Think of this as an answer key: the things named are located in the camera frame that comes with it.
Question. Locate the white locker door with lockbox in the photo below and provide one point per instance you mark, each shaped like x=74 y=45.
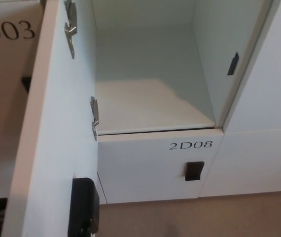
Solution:
x=56 y=123

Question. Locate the white locker door cut-off print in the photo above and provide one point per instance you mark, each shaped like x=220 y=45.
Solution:
x=249 y=168

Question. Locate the locker door D03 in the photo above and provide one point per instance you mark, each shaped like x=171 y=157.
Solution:
x=2 y=118

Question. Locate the silver door hinge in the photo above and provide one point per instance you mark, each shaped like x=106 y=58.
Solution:
x=95 y=116
x=71 y=29

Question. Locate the plain white locker door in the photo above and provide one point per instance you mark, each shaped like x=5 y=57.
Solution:
x=273 y=86

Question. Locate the white locker door 2D08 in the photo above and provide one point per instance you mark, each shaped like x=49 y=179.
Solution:
x=140 y=170

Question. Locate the white locker cabinet body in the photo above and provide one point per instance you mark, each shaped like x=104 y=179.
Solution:
x=143 y=61

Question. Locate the black strike plate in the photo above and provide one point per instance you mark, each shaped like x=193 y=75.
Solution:
x=232 y=64

